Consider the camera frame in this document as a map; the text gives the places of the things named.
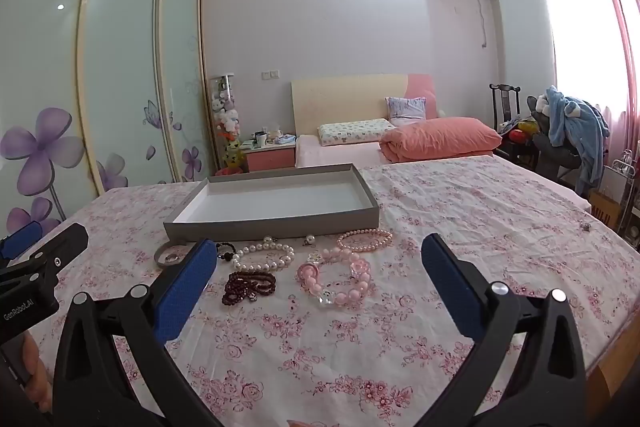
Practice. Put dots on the grey cardboard tray box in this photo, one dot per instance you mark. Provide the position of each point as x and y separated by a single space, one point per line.
280 202

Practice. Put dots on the beige pink headboard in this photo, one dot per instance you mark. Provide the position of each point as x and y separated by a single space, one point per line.
340 102

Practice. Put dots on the black office chair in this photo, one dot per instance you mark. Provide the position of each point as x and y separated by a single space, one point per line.
545 147

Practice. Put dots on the pink sheeted bed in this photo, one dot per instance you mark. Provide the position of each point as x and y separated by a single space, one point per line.
335 154

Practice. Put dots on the pink white nightstand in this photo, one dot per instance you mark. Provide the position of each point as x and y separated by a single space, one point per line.
267 159

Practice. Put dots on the dark wooden chair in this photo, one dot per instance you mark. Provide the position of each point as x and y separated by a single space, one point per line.
502 104

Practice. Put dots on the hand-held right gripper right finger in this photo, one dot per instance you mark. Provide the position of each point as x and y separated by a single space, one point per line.
450 287

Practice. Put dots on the sliding wardrobe with purple flowers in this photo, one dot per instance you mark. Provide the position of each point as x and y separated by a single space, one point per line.
120 72

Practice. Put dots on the cartoon print pillow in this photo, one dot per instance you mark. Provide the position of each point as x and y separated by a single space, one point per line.
355 131

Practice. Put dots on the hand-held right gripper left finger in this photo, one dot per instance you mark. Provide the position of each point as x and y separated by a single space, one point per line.
185 287

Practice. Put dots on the yellow green plush toy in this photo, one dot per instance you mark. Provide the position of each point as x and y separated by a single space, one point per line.
232 154

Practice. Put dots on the brown cardboard box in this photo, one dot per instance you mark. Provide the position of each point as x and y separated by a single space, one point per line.
605 207

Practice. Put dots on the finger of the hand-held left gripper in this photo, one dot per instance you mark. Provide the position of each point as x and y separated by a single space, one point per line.
20 238
65 242

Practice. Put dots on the light blue cloth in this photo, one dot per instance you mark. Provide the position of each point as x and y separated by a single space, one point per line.
286 139

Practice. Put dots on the pink curtain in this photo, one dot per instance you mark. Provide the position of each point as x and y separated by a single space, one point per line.
620 32

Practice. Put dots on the lilac printed pillow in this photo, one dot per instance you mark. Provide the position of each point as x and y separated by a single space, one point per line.
406 111

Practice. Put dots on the colourful toys on chair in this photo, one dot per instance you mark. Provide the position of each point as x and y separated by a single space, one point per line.
520 134

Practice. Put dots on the clear tube of plush toys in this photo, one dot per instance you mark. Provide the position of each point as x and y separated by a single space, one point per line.
225 107

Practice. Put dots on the wall light switch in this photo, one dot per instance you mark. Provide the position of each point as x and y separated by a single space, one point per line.
270 75

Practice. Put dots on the blue fleece garment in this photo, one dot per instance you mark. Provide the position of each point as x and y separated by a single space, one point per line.
575 127

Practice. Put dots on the pink floral bedsheet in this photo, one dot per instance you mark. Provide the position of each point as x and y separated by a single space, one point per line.
490 217

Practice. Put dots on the air conditioner pipe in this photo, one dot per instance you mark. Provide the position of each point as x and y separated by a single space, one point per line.
484 17

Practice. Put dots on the wide silver bangle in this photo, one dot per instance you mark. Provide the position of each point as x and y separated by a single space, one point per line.
159 257

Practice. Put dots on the person's left hand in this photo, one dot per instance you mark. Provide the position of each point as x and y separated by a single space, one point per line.
40 374

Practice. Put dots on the white mug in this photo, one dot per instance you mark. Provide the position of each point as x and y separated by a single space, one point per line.
260 139

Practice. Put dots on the coral quilt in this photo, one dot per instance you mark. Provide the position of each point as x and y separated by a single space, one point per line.
440 137

